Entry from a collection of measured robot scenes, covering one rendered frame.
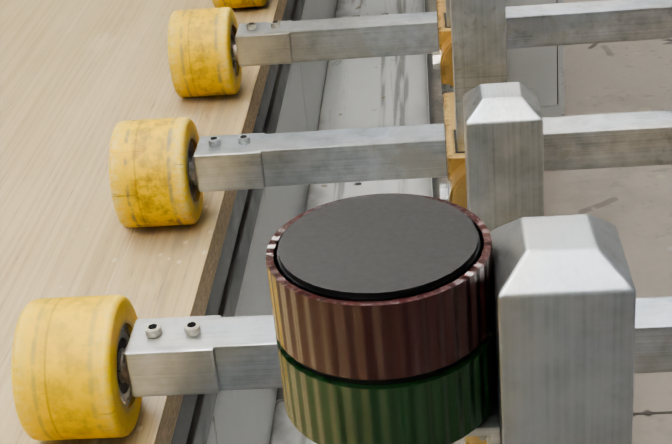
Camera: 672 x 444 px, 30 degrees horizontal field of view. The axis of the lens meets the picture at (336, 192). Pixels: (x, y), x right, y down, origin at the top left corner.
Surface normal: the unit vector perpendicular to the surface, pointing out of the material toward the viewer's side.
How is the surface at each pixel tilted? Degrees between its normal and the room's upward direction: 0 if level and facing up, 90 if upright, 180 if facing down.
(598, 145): 90
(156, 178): 70
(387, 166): 90
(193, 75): 102
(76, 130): 0
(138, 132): 19
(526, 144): 90
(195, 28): 34
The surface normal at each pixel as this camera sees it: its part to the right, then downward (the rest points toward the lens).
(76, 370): -0.09, -0.11
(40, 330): -0.10, -0.65
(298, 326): -0.74, 0.36
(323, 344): -0.52, 0.43
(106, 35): -0.09, -0.89
